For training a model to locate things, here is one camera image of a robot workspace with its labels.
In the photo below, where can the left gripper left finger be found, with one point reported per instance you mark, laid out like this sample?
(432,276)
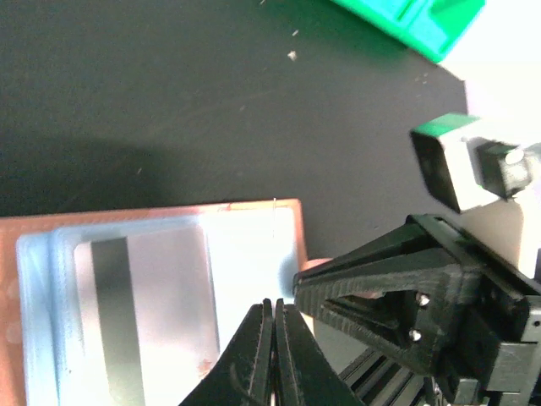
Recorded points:
(242,375)

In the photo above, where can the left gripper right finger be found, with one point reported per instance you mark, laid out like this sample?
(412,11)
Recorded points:
(302,374)

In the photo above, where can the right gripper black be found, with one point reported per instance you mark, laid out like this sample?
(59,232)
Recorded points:
(472,321)

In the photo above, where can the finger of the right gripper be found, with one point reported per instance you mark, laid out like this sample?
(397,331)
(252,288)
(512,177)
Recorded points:
(372,254)

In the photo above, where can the magnetic stripe card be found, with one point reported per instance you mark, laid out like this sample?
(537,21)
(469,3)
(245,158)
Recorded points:
(148,317)

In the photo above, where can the brown leather card holder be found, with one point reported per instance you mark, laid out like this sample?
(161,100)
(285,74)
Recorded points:
(12,370)

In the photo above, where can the middle green bin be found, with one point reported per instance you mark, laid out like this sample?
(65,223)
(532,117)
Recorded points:
(430,27)

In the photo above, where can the black aluminium rail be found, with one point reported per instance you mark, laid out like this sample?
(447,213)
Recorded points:
(376,380)

